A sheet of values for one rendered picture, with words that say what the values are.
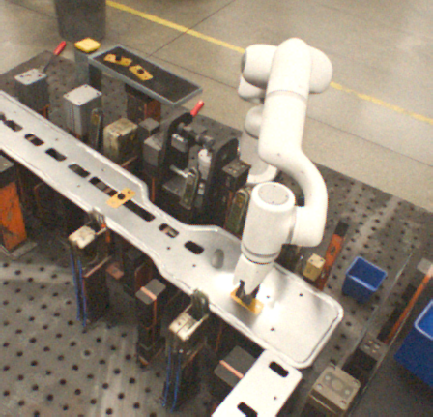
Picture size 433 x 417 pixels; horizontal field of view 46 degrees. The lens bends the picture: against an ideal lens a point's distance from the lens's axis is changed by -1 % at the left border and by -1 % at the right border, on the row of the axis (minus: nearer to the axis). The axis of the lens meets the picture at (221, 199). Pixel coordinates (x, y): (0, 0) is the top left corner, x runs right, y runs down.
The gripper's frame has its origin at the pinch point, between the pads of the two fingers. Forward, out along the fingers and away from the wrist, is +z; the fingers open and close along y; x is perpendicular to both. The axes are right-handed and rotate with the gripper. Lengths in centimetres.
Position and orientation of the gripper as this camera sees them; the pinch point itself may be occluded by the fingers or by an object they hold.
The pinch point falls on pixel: (248, 292)
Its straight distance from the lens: 123.0
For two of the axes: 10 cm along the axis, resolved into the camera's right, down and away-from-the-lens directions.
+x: 7.9, 4.8, -3.7
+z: -1.2, 7.2, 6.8
